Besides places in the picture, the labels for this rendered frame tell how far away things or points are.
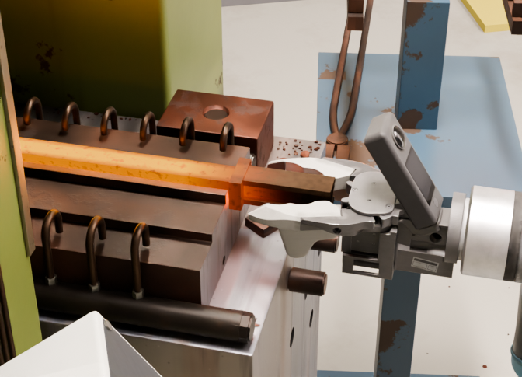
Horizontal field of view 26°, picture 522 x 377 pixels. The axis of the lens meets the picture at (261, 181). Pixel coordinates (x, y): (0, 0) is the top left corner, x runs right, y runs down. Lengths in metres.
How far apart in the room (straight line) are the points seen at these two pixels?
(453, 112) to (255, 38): 1.84
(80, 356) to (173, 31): 0.76
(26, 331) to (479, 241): 0.44
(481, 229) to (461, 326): 1.40
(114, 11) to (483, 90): 0.69
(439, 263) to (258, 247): 0.20
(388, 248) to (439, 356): 1.31
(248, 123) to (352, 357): 1.18
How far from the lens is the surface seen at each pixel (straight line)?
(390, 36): 3.57
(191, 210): 1.14
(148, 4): 1.35
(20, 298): 1.05
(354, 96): 1.76
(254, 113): 1.31
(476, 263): 1.12
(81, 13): 1.39
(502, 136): 1.72
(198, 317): 1.09
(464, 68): 1.88
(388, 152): 1.09
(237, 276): 1.18
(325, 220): 1.10
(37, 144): 1.23
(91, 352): 0.69
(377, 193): 1.14
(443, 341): 2.46
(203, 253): 1.10
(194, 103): 1.33
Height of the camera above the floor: 1.68
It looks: 35 degrees down
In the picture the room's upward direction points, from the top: straight up
